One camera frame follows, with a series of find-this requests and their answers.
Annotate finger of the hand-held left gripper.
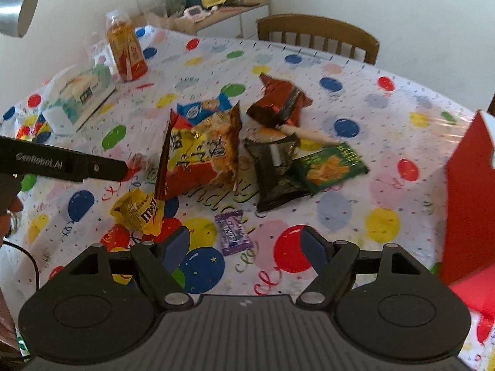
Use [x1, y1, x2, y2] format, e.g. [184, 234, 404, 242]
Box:
[82, 155, 129, 181]

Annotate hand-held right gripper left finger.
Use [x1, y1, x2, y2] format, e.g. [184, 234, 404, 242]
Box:
[58, 226, 195, 310]

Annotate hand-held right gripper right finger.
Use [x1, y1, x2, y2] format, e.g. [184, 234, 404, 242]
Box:
[295, 226, 431, 310]

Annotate yellow candy packet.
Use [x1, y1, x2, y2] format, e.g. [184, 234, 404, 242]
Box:
[110, 189, 164, 236]

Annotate purple candy packet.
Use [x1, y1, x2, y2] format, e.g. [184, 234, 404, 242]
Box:
[214, 209, 254, 256]

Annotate black snack packet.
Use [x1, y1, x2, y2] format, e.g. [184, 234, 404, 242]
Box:
[243, 133, 312, 213]

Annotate green snack packet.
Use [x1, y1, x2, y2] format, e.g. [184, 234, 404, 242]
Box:
[292, 142, 369, 196]

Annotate large yellow red chip bag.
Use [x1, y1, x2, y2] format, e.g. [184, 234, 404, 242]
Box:
[154, 102, 243, 201]

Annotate blue snack packet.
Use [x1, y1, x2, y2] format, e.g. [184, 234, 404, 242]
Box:
[177, 94, 233, 127]

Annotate red cardboard box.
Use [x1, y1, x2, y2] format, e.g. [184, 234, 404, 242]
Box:
[440, 110, 495, 319]

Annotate person's left hand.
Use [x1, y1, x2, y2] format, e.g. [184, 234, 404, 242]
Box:
[0, 197, 24, 242]

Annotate green white tissue pack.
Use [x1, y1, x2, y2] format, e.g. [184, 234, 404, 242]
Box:
[40, 63, 117, 136]

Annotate beige sausage stick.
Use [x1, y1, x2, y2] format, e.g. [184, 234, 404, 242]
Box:
[276, 124, 342, 143]

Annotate wrapped bread bun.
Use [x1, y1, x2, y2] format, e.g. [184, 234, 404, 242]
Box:
[249, 126, 287, 143]

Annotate orange drink bottle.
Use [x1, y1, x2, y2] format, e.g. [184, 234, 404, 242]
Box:
[105, 9, 149, 82]

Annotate brown foil snack packet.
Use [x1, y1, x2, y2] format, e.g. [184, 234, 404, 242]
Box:
[246, 73, 312, 129]

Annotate silver lamp shade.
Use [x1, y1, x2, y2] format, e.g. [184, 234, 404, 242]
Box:
[0, 0, 41, 39]

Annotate small white device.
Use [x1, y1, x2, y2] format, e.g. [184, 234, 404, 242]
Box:
[183, 5, 213, 23]

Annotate wooden side table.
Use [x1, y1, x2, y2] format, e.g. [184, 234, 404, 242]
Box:
[133, 0, 272, 40]

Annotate wooden chair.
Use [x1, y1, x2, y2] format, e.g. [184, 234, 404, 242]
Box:
[257, 14, 380, 66]

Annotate black cable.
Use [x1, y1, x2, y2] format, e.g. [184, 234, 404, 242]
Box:
[0, 239, 40, 292]

